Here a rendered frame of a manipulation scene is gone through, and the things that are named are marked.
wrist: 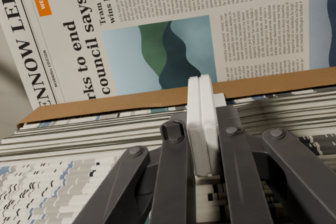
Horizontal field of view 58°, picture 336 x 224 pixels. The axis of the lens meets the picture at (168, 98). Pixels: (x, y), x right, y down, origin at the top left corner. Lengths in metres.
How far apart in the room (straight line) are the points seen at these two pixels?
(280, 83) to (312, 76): 0.03
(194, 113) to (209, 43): 0.15
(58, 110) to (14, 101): 1.12
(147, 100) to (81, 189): 0.12
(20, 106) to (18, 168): 1.19
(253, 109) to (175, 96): 0.08
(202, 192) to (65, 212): 0.07
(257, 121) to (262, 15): 0.11
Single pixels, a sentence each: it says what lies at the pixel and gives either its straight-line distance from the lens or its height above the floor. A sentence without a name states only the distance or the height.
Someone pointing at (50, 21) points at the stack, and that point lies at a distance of 0.32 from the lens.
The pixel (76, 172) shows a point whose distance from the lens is 0.21.
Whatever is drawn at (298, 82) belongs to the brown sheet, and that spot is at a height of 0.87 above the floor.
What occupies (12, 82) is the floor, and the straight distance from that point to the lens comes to 1.40.
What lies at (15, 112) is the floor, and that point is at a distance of 1.46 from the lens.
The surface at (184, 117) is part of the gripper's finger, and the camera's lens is 0.17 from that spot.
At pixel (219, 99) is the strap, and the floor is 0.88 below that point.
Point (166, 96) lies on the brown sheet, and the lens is 0.28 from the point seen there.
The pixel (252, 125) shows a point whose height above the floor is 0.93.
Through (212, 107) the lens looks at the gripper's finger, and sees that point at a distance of 0.16.
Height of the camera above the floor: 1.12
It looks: 67 degrees down
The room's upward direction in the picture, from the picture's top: 169 degrees counter-clockwise
